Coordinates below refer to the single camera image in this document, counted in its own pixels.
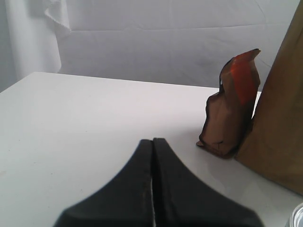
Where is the brown coffee pouch red label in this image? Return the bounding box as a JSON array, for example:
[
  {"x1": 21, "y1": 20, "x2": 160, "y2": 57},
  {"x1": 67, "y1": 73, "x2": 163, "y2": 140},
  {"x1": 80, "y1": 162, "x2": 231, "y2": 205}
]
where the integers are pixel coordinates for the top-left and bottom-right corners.
[{"x1": 197, "y1": 49, "x2": 260, "y2": 159}]

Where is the clear can silver pull-tab lid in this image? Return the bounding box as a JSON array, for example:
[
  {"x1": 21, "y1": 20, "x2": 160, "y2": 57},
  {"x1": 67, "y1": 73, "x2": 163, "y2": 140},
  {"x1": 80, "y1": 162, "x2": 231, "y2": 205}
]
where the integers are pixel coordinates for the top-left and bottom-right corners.
[{"x1": 286, "y1": 203, "x2": 303, "y2": 227}]

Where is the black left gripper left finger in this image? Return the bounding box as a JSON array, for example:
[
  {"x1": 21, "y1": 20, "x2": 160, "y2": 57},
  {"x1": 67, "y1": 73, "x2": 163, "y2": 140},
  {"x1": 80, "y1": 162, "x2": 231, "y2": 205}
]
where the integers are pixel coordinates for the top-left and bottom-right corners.
[{"x1": 55, "y1": 140, "x2": 154, "y2": 227}]

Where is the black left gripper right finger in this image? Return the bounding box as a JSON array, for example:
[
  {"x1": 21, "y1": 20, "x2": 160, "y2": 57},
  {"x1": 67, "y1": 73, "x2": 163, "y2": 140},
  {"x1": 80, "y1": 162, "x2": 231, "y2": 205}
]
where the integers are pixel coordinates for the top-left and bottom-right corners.
[{"x1": 152, "y1": 138, "x2": 263, "y2": 227}]

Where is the brown paper bag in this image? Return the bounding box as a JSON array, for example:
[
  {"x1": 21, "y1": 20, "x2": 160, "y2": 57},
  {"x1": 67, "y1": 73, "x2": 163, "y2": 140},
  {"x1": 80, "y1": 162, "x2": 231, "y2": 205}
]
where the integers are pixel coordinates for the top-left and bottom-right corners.
[{"x1": 235, "y1": 3, "x2": 303, "y2": 194}]

